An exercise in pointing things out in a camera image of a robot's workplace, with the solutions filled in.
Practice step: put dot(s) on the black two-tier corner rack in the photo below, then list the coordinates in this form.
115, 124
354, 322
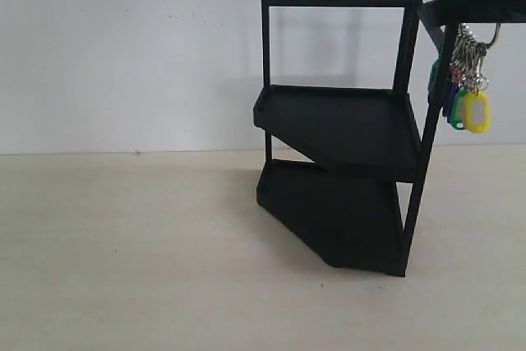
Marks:
345, 168

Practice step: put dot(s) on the colourful key tag bunch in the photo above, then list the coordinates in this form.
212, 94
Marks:
465, 105

